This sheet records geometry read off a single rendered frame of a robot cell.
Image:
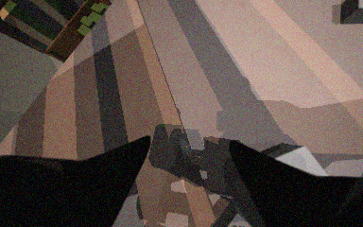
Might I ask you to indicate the green button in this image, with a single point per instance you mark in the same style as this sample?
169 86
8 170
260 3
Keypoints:
236 216

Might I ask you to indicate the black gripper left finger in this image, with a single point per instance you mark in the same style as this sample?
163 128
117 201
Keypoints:
93 191

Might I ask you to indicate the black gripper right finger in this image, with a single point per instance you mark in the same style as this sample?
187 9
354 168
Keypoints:
285 196

